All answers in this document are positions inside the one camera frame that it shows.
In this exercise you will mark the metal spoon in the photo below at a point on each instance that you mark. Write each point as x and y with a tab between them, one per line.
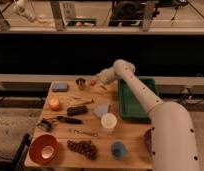
82	132

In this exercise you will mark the blue plastic cup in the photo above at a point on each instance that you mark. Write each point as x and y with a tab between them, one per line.
118	150

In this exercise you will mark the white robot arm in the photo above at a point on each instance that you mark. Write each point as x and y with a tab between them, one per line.
174	145

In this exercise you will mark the metal binder clip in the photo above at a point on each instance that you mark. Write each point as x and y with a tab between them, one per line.
45	125

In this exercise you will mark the red bowl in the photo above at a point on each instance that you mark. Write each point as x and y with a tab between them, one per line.
43	149

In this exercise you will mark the bunch of dark grapes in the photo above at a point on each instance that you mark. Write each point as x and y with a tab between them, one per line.
86	148

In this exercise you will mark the dark brush block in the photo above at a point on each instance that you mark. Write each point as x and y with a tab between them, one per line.
76	110

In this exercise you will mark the wooden sticks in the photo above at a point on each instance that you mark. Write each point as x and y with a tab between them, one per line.
74	101

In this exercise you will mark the dark brown plate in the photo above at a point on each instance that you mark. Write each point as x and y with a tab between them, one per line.
147	140

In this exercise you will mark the metal cup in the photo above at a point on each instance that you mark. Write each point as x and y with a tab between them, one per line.
81	83

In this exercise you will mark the light blue cloth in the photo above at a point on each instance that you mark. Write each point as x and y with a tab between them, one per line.
101	109

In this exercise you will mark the orange fruit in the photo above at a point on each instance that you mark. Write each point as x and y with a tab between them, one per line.
54	104

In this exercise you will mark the green plastic tray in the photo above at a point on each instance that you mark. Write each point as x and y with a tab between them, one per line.
129	107

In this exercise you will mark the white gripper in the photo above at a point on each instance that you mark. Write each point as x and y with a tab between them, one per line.
103	77

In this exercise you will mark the black handled tool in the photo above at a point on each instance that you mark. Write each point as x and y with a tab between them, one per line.
69	120

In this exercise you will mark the blue sponge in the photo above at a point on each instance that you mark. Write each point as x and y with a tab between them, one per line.
59	87

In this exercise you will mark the white plastic cup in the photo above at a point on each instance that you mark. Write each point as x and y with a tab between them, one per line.
109	122

